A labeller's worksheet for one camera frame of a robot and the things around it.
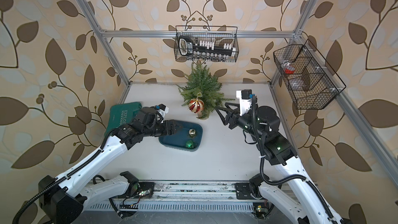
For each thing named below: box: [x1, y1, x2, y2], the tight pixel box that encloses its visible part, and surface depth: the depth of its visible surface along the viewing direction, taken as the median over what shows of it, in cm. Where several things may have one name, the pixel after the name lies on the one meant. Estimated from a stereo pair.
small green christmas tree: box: [175, 60, 236, 120], surface depth 80 cm
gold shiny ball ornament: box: [188, 128, 197, 138], surface depth 92 cm
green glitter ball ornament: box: [185, 140, 194, 149], surface depth 87 cm
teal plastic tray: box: [158, 119, 204, 152], surface depth 90 cm
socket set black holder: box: [178, 35, 236, 58], surface depth 85 cm
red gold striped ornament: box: [188, 98, 205, 114], surface depth 72 cm
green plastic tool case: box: [104, 101, 142, 137], surface depth 100 cm
